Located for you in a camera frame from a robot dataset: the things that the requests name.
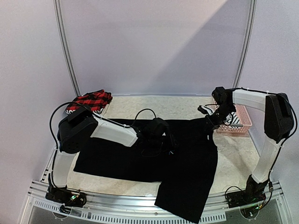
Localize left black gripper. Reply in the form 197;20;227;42
149;133;180;155

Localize black t-shirt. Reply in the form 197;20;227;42
74;118;218;223

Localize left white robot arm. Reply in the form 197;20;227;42
48;105;178;203

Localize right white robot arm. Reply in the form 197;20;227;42
204;87;298;185

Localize black white striped garment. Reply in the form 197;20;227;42
205;105;241;126

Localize pink plastic basket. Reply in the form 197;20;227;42
216;105;252;137

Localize red black plaid shirt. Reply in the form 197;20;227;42
65;89;113;114

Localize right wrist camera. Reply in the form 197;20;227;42
197;105;214;115

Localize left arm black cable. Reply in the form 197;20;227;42
49;101;164;159

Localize right aluminium frame post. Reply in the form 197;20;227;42
232;0;256;88

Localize aluminium frame post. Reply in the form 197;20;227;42
53;0;81;96
232;0;256;88

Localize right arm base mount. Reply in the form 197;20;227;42
224;182;274;210

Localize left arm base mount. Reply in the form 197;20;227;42
45;183;87;208

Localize aluminium front rail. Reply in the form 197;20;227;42
20;181;292;224

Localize left aluminium frame post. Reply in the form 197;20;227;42
53;0;81;96

